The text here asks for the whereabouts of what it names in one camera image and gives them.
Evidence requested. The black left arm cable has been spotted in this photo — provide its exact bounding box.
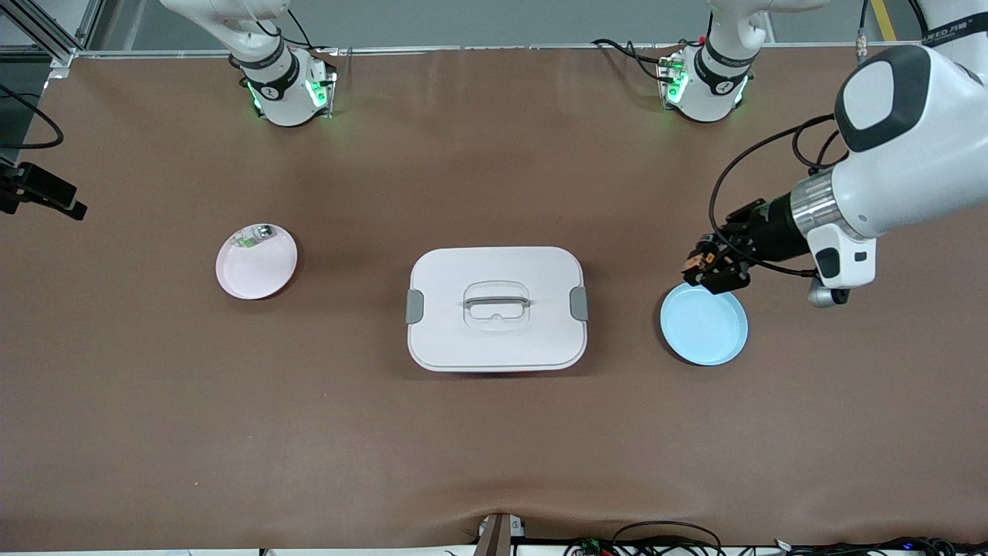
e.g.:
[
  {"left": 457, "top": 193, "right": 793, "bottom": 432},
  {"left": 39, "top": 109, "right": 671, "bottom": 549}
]
[{"left": 708, "top": 113, "right": 851, "bottom": 279}]

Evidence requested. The black base cable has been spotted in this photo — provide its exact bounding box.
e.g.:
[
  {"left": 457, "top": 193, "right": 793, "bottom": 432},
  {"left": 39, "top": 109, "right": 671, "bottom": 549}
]
[
  {"left": 592, "top": 37, "right": 684, "bottom": 84},
  {"left": 255, "top": 8, "right": 340, "bottom": 56}
]

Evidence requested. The brown table mat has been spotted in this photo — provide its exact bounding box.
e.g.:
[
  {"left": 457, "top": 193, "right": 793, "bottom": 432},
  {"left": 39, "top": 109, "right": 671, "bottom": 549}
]
[{"left": 0, "top": 45, "right": 988, "bottom": 553}]

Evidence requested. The pink round plate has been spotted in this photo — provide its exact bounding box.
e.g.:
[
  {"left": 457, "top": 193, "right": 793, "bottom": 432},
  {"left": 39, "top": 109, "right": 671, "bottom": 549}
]
[{"left": 215, "top": 223, "right": 299, "bottom": 301}]

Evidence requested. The white lidded storage box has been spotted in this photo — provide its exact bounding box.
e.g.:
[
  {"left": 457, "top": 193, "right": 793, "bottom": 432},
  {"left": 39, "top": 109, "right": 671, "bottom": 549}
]
[{"left": 406, "top": 246, "right": 589, "bottom": 373}]

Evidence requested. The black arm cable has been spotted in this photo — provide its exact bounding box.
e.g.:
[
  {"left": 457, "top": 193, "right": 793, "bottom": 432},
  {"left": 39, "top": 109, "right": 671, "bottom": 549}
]
[
  {"left": 708, "top": 113, "right": 851, "bottom": 279},
  {"left": 0, "top": 83, "right": 63, "bottom": 149}
]

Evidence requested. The light blue round plate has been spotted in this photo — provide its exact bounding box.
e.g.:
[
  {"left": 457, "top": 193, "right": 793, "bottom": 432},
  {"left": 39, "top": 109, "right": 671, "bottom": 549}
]
[{"left": 659, "top": 280, "right": 749, "bottom": 367}]

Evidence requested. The brown camera mount bracket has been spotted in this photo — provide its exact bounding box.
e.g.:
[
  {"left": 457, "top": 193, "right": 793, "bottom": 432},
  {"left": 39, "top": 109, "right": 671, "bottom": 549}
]
[{"left": 473, "top": 512, "right": 527, "bottom": 556}]

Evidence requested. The black looped cable bundle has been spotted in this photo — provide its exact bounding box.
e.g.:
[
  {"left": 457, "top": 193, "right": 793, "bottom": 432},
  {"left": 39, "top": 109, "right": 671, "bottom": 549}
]
[{"left": 563, "top": 520, "right": 726, "bottom": 556}]

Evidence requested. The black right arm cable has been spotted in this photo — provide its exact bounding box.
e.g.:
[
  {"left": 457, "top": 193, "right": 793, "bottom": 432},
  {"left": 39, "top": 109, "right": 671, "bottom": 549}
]
[{"left": 0, "top": 83, "right": 63, "bottom": 149}]

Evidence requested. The black right base cable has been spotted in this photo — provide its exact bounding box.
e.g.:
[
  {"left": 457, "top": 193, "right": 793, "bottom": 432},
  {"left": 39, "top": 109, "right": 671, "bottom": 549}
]
[{"left": 255, "top": 8, "right": 340, "bottom": 56}]

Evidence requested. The black orange switch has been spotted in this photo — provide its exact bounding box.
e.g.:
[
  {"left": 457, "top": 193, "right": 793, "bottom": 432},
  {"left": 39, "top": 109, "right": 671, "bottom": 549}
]
[{"left": 682, "top": 242, "right": 716, "bottom": 280}]

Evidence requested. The black left base cable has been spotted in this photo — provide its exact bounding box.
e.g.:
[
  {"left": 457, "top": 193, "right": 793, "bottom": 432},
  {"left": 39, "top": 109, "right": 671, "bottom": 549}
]
[{"left": 592, "top": 37, "right": 684, "bottom": 84}]

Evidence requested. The aluminium frame post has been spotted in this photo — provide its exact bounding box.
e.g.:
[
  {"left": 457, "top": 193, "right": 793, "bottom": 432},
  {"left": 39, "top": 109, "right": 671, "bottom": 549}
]
[
  {"left": 925, "top": 23, "right": 973, "bottom": 63},
  {"left": 0, "top": 0, "right": 105, "bottom": 70}
]

